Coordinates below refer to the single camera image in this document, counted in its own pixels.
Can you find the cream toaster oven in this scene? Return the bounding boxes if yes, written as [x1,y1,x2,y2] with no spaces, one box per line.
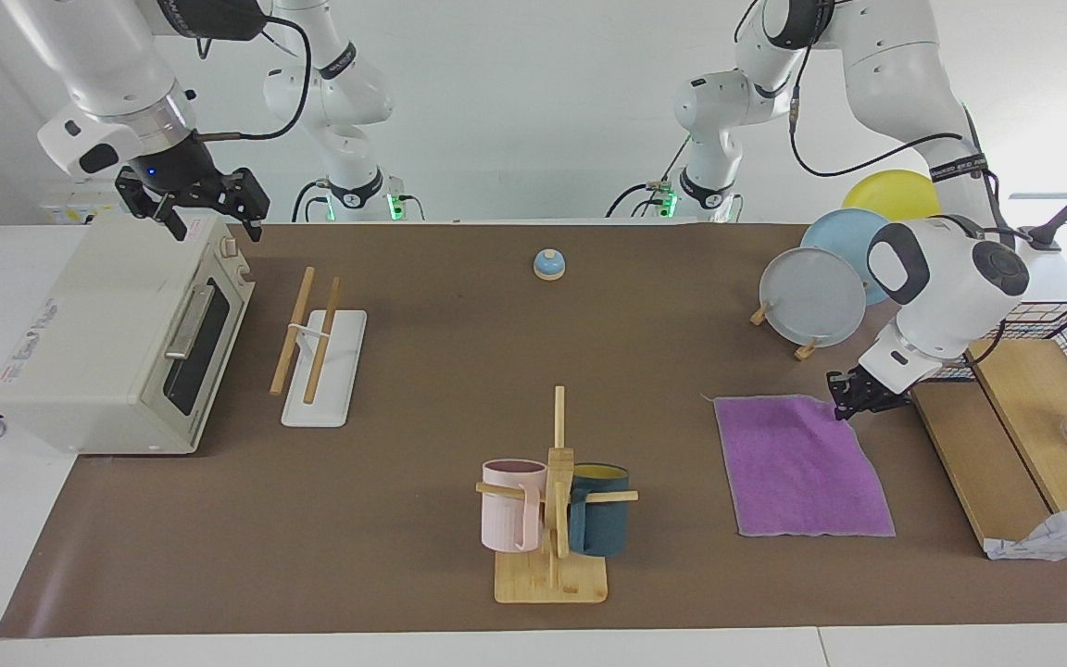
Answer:
[0,215,257,457]

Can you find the wooden plate rack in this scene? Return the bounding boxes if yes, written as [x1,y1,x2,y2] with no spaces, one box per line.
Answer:
[749,306,822,362]

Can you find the pink mug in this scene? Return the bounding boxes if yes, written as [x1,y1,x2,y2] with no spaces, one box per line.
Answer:
[481,459,548,553]

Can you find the black wire mesh basket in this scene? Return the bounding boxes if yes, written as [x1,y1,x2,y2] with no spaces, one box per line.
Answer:
[923,301,1067,399]

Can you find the large brown table mat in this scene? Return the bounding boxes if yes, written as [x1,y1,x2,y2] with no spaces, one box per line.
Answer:
[0,222,1067,640]

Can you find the white towel rack wooden bars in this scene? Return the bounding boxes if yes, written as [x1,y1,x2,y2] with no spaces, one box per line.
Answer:
[270,266,369,429]

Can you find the grey plate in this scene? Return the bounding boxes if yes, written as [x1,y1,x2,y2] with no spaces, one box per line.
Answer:
[759,246,868,349]

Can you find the black right base cable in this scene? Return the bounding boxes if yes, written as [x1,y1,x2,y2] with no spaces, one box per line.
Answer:
[290,179,333,224]

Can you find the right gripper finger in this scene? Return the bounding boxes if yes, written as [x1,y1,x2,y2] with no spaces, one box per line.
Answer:
[209,168,271,244]
[115,171,188,243]

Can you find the black left base cable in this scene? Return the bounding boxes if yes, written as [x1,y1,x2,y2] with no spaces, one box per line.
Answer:
[605,134,694,220]

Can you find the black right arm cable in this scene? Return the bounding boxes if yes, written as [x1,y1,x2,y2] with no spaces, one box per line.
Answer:
[195,7,313,143]

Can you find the white power strip box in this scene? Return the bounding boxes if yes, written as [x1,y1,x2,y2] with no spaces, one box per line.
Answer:
[38,179,132,225]

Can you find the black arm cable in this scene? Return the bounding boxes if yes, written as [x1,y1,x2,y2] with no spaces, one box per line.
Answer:
[195,7,313,143]
[788,28,993,179]

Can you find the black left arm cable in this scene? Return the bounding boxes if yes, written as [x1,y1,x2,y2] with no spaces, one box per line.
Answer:
[788,28,993,179]

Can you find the wooden stepped shelf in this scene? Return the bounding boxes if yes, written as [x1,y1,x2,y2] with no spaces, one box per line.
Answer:
[910,338,1067,557]

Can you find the yellow plate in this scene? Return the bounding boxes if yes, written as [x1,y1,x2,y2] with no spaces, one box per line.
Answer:
[842,170,944,223]

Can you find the black base cable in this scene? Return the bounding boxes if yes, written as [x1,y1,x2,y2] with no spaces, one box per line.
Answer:
[605,134,694,220]
[290,179,333,224]

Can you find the white grid patterned paper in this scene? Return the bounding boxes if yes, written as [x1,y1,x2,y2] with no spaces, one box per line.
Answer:
[985,500,1067,562]

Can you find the purple and grey towel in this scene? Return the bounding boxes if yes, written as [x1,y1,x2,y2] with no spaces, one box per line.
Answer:
[712,394,897,538]

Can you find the dark teal mug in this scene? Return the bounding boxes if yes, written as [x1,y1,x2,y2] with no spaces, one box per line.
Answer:
[568,463,631,558]

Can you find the light blue plate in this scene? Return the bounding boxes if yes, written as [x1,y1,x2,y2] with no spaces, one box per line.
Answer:
[800,208,910,307]

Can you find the wooden mug tree stand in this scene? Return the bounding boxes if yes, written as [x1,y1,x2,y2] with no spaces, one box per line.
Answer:
[475,385,639,605]

